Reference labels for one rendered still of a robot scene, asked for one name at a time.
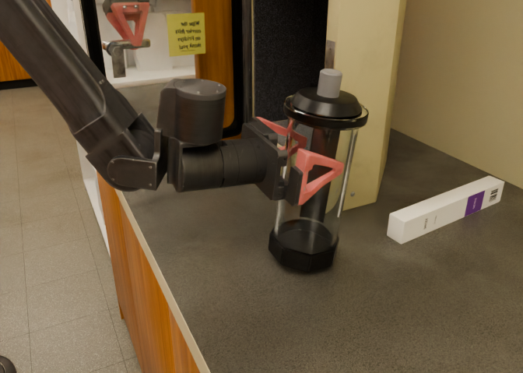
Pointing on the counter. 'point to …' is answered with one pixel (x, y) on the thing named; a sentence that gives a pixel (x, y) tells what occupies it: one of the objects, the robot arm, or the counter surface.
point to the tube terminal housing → (366, 69)
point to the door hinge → (247, 49)
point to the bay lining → (287, 41)
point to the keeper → (330, 54)
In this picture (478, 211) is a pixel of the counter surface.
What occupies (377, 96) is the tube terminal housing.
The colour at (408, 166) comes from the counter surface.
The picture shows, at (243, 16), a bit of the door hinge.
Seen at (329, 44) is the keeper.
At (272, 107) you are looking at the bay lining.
